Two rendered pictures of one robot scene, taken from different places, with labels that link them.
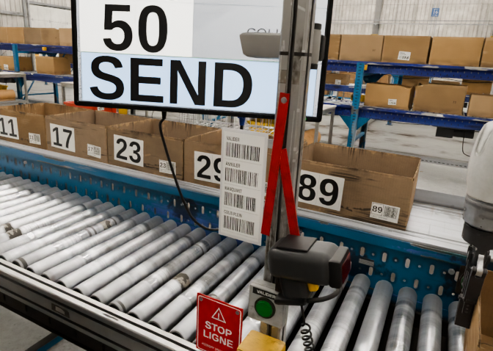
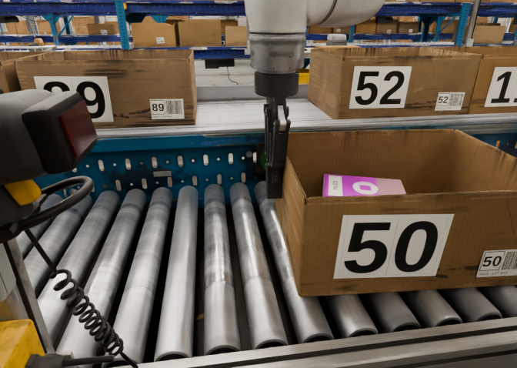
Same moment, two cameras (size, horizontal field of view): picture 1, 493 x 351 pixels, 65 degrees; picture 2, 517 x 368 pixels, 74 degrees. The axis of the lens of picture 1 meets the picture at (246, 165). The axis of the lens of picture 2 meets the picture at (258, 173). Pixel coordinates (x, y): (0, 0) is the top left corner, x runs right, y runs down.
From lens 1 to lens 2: 0.36 m
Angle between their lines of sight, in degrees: 33
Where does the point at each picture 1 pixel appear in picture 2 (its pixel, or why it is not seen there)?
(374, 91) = (141, 31)
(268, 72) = not seen: outside the picture
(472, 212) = (261, 52)
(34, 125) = not seen: outside the picture
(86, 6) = not seen: outside the picture
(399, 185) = (175, 71)
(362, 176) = (128, 68)
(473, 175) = not seen: outside the picture
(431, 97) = (194, 31)
